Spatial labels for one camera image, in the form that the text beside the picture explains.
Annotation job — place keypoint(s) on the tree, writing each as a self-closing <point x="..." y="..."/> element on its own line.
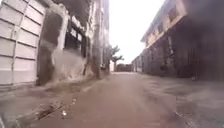
<point x="114" y="56"/>

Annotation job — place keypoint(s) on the pole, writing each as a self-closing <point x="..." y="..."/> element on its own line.
<point x="97" y="43"/>

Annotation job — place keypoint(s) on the brown dirt lane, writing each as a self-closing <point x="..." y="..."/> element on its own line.
<point x="120" y="100"/>

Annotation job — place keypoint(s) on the dark brick building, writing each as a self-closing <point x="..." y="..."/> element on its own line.
<point x="180" y="50"/>

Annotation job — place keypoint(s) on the litter pile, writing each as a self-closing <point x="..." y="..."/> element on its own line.
<point x="46" y="110"/>

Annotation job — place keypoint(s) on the weathered pale building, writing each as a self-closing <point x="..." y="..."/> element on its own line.
<point x="30" y="40"/>

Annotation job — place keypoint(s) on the low wall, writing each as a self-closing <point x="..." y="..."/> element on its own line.
<point x="124" y="68"/>

